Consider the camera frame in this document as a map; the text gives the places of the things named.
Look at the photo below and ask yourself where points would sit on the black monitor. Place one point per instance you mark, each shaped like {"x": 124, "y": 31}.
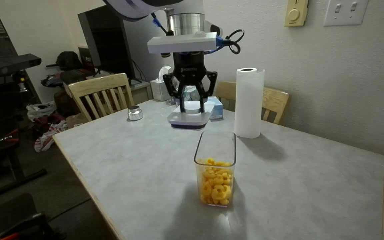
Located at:
{"x": 107, "y": 44}

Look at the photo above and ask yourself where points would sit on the black stereo camera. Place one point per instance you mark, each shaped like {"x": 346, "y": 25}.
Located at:
{"x": 12, "y": 63}

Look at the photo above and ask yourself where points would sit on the light wooden chair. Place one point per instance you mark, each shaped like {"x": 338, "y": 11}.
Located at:
{"x": 100, "y": 84}
{"x": 275, "y": 100}

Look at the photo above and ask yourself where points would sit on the clothes pile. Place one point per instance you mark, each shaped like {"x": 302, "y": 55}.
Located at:
{"x": 46, "y": 128}

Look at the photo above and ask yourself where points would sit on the clear plastic container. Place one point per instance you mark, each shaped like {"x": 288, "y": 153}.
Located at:
{"x": 215, "y": 145}

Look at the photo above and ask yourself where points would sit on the clear tissue box cover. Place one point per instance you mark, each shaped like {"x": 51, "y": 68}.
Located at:
{"x": 158, "y": 89}

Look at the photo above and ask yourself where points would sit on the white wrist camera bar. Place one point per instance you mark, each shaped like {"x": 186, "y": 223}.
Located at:
{"x": 180, "y": 43}

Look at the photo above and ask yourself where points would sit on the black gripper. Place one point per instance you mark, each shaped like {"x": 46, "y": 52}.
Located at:
{"x": 190, "y": 67}

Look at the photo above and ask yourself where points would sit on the white light switch plate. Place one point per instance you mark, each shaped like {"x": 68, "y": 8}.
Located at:
{"x": 346, "y": 12}

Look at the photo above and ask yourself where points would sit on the red black bag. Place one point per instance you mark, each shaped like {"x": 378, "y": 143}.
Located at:
{"x": 27, "y": 227}

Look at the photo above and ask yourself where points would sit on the black stand frame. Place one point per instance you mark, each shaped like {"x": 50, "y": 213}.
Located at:
{"x": 16, "y": 171}

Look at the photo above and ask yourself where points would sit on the white paper towel roll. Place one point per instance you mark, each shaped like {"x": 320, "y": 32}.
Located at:
{"x": 248, "y": 101}

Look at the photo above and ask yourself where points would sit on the small blue tissue box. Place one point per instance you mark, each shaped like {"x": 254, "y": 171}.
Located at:
{"x": 216, "y": 108}

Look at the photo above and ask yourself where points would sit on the beige wall thermostat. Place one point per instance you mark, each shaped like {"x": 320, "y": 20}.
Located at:
{"x": 296, "y": 13}

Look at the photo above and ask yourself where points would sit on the black cap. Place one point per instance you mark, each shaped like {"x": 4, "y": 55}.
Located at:
{"x": 68, "y": 59}

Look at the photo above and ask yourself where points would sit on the round silver bell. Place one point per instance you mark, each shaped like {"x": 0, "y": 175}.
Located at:
{"x": 135, "y": 113}

